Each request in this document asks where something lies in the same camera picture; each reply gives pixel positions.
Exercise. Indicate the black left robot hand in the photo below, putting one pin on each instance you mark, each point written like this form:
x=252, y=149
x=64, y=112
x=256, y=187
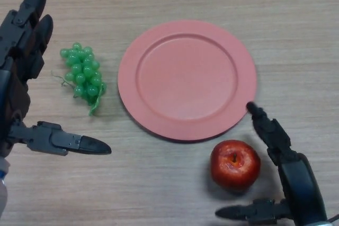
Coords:
x=18, y=59

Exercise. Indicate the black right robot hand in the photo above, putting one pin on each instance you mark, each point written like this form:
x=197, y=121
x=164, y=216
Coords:
x=299, y=181

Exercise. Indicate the red apple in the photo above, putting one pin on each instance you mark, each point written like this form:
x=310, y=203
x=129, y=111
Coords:
x=234, y=173

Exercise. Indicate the pink round plate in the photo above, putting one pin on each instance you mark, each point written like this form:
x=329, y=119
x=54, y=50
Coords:
x=185, y=83

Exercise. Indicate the green grape bunch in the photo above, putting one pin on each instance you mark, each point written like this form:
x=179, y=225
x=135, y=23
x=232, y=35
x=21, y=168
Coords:
x=84, y=75

